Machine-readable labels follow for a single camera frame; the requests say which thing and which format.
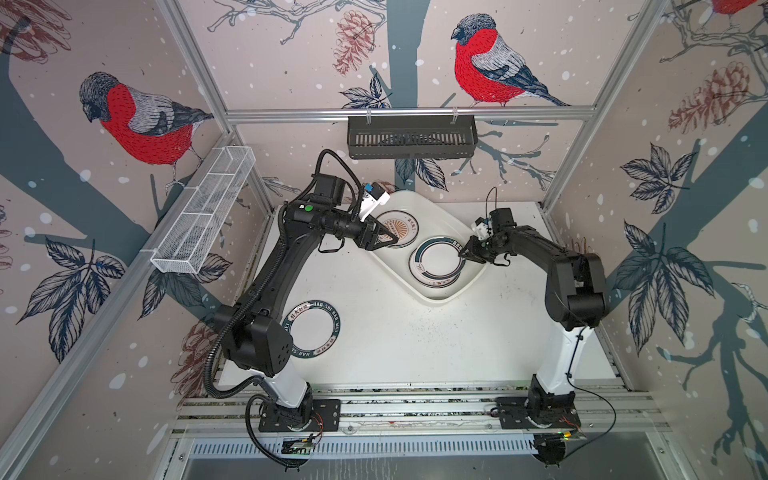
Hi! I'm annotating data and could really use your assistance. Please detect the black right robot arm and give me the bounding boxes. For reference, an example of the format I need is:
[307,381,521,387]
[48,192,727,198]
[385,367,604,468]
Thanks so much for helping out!
[459,225,607,423]

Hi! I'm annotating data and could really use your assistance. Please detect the white mesh wall shelf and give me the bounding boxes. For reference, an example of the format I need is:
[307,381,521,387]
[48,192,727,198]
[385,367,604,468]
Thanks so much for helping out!
[151,146,255,274]

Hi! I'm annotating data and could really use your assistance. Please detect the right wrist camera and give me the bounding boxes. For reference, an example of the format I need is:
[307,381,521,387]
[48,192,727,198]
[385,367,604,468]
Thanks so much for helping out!
[472,217,494,241]

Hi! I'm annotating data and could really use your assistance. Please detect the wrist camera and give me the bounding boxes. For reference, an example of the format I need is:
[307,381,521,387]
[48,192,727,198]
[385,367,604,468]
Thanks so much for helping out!
[472,217,494,241]
[358,182,390,221]

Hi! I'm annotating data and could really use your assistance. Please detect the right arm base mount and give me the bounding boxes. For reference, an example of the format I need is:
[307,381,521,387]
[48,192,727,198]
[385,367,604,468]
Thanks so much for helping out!
[495,394,581,431]

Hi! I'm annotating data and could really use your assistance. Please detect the white plastic bin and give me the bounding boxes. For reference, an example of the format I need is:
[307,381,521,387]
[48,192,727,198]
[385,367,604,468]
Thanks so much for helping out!
[371,191,487,306]

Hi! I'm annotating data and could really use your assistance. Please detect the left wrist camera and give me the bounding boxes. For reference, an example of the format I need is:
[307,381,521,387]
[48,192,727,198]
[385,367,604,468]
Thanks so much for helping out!
[358,182,390,221]

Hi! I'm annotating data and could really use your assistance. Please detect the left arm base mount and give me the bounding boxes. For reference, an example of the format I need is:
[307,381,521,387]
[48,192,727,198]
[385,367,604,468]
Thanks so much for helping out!
[258,399,341,433]

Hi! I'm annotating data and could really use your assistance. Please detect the black hanging wire basket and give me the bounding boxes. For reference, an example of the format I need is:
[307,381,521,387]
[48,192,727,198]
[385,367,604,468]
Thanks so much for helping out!
[347,115,478,160]

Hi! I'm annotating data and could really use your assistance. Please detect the black corrugated cable hose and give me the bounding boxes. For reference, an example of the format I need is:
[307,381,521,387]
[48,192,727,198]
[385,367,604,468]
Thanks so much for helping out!
[202,263,313,469]

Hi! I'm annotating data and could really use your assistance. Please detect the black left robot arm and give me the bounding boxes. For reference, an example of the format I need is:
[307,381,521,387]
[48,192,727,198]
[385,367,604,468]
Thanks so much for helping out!
[203,202,398,411]

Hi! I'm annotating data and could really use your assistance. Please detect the horizontal aluminium crossbar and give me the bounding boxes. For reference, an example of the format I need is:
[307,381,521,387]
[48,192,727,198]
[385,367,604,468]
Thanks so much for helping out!
[225,106,596,125]

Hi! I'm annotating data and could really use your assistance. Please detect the green rim plate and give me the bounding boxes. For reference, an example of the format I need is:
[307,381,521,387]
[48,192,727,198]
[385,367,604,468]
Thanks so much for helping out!
[408,236,466,289]
[281,300,341,359]

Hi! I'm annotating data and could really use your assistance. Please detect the aluminium rail base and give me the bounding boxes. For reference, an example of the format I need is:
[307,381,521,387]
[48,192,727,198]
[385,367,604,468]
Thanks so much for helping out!
[170,383,667,439]

